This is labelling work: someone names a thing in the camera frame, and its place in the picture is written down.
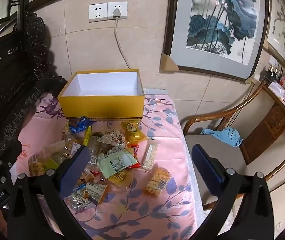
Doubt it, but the yellow cardboard box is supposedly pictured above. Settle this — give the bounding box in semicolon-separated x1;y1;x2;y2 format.
58;68;145;120

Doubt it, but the blue cloth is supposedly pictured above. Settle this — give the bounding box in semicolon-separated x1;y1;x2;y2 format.
201;127;243;147

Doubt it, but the dark carved wooden furniture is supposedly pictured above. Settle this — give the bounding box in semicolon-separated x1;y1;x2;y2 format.
0;0;67;180

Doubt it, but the cardboard corner protector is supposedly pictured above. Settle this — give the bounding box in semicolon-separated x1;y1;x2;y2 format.
160;52;179;73
245;74;262;84

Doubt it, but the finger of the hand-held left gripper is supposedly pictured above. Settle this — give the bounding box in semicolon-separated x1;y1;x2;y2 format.
0;140;24;179

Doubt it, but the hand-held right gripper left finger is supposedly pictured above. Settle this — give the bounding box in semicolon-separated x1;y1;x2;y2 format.
6;145;90;240

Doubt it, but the white wall socket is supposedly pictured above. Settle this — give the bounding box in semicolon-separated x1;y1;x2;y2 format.
107;1;128;20
89;3;108;22

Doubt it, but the blue snack packet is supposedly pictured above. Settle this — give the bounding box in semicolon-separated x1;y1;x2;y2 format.
69;116;96;133

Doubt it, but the pile of mixed snack packets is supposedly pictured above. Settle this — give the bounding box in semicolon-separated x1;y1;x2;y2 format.
28;116;171;214

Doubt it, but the framed lotus painting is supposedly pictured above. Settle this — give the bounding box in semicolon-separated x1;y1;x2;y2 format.
163;0;270;82

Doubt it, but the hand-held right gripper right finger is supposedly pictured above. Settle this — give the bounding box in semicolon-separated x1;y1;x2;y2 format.
190;144;275;240

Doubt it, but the white long snack bar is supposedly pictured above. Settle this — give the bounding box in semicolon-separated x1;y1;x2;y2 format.
142;139;161;172

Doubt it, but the pink floral box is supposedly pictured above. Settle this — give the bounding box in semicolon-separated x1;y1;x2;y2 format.
269;76;285;105

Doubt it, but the grey cable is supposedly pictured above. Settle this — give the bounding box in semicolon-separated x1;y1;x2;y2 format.
114;17;131;69

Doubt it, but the wooden armchair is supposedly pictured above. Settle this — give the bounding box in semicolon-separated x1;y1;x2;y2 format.
182;81;285;211

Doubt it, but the pale green snack packet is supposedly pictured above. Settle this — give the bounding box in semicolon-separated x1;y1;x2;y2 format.
99;152;136;183

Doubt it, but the grey seat cushion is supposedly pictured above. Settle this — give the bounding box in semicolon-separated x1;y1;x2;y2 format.
184;120;285;210

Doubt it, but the clear orange puffed snack bag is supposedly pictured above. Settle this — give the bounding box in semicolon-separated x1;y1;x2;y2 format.
142;167;171;198

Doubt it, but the yellow snack packet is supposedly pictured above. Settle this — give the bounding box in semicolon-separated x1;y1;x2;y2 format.
121;120;148;147

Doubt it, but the pink floral tablecloth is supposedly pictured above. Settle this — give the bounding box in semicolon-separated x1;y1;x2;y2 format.
10;89;205;240

